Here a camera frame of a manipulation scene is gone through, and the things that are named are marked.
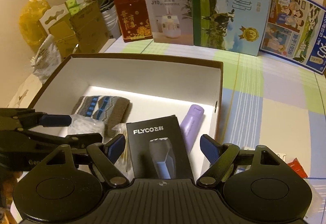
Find green milk carton box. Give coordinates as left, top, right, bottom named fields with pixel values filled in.
left=189, top=0, right=273, bottom=57

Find brown patterned knitted sock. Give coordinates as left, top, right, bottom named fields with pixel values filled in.
left=71, top=96, right=133, bottom=138

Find white humidifier box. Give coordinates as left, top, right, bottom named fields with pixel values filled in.
left=143, top=0, right=194, bottom=43

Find yellow plastic bag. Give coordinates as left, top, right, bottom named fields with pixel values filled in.
left=19, top=0, right=55, bottom=47

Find bag of cotton swabs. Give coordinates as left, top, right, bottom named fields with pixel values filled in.
left=112, top=123, right=133, bottom=179

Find purple bottle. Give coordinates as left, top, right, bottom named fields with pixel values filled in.
left=180, top=104, right=205, bottom=154

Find black shaver box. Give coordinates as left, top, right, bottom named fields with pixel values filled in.
left=126, top=114, right=194, bottom=180

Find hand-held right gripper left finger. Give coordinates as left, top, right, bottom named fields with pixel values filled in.
left=42, top=134, right=130, bottom=187

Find brown cardboard box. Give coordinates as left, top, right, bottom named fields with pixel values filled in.
left=6, top=60, right=224, bottom=180

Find red gift box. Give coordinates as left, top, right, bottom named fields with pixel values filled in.
left=114, top=0, right=153, bottom=43

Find small green boxes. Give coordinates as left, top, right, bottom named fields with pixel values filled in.
left=65, top=0, right=86, bottom=17

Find white plastic bag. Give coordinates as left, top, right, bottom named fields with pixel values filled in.
left=31, top=34, right=63, bottom=84

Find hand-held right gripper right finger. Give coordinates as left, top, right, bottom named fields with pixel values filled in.
left=196, top=134, right=282, bottom=187

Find silver bag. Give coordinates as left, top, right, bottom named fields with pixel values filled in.
left=98, top=0, right=121, bottom=40

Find blue milk carton box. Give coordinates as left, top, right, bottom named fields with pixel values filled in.
left=258, top=0, right=326, bottom=75

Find plain cardboard box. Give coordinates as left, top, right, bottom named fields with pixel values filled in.
left=70, top=1, right=111, bottom=57

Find checked tablecloth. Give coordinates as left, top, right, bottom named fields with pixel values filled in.
left=99, top=33, right=326, bottom=214

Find red packet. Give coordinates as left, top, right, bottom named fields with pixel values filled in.
left=286, top=158, right=308, bottom=179

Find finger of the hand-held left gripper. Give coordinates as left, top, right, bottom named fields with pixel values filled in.
left=15, top=130, right=103, bottom=149
left=0, top=108, right=72, bottom=133

